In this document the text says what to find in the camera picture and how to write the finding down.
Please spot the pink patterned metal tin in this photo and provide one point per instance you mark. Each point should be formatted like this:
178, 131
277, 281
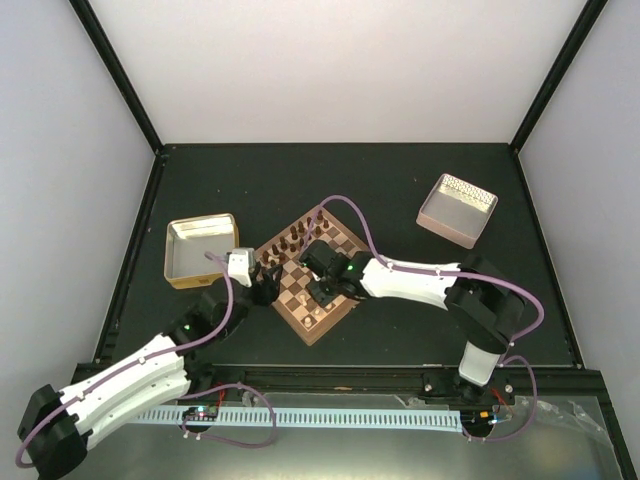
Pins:
457, 210

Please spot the black frame post right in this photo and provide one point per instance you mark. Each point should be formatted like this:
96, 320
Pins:
577, 36

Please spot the left circuit board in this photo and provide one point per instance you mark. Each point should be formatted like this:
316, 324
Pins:
200, 413

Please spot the circuit board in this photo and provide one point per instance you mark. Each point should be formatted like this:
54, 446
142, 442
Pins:
200, 413
484, 417

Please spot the wooden chess board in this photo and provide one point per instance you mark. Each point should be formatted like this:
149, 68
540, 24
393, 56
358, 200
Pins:
295, 303

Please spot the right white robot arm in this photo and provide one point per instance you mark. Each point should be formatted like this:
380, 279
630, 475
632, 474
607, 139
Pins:
487, 309

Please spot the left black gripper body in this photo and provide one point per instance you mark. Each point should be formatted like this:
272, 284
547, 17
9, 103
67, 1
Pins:
266, 293

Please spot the light blue slotted cable duct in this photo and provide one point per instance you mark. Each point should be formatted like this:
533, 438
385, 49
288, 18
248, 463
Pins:
318, 418

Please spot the silver metal tray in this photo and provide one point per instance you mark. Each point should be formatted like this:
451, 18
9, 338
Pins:
187, 241

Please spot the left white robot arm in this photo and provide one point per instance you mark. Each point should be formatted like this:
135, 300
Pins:
60, 426

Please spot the black frame post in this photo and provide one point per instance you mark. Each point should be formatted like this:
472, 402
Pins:
577, 36
89, 20

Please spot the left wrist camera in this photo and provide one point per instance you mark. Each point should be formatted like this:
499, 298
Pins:
240, 265

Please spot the right circuit board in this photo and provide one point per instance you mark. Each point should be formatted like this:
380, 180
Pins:
484, 417

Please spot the black mounting rail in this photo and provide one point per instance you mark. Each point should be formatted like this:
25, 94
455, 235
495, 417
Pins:
433, 384

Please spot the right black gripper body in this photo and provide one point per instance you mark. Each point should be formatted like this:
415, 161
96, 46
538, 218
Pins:
323, 297

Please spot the black frame post left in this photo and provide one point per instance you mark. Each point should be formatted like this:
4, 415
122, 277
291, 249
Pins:
89, 20

